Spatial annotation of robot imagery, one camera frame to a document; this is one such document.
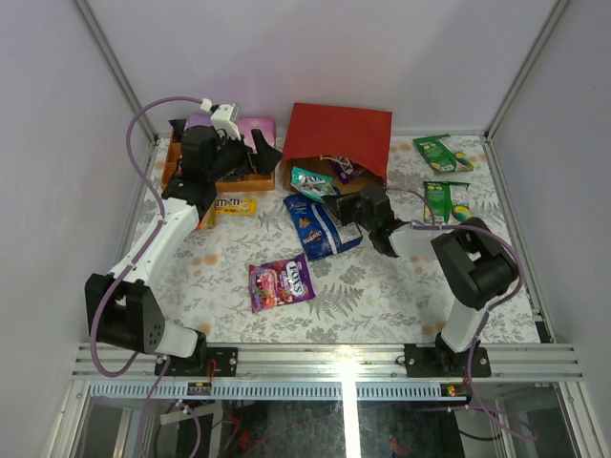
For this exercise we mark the small purple chocolate packet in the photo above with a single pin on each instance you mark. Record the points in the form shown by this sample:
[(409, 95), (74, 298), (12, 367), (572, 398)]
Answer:
[(345, 169)]

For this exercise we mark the yellow chocolate candy packet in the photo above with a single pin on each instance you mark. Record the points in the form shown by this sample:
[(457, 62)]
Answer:
[(236, 206)]

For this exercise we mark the blue snack packet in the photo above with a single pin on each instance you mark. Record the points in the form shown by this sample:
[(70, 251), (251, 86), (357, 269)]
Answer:
[(320, 233)]

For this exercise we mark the orange wooden tray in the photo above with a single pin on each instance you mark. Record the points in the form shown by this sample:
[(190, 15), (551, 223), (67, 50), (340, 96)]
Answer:
[(250, 183)]

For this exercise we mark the floral table mat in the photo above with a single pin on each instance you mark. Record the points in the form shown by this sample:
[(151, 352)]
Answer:
[(361, 297)]

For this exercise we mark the red paper bag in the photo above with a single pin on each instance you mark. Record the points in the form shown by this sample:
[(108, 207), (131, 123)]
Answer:
[(358, 134)]

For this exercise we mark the green snack packet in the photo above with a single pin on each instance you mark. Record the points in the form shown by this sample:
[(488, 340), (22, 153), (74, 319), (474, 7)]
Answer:
[(440, 157), (448, 202)]

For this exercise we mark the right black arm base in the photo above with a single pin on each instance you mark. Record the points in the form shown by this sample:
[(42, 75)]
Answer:
[(439, 361)]

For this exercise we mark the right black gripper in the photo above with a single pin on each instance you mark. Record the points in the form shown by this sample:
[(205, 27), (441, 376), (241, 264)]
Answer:
[(343, 204)]

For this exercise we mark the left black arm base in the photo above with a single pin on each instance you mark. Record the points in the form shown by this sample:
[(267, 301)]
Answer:
[(211, 363)]

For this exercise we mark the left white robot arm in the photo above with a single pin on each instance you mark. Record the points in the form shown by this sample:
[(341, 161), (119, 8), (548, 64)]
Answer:
[(122, 309)]

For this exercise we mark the teal candy packet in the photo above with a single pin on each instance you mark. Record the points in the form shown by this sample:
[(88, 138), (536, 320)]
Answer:
[(312, 185)]

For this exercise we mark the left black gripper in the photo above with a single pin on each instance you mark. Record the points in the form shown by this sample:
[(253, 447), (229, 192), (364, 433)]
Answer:
[(246, 153)]

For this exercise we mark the purple folded cloth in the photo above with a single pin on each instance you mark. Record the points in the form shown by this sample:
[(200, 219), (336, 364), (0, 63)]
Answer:
[(245, 125)]

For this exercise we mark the purple candy packet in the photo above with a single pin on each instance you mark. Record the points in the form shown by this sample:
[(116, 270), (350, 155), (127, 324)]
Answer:
[(279, 283)]

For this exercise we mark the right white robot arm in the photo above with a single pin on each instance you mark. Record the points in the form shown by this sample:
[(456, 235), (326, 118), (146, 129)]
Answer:
[(481, 269)]

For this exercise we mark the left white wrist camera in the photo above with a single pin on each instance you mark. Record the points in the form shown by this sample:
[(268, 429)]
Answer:
[(224, 118)]

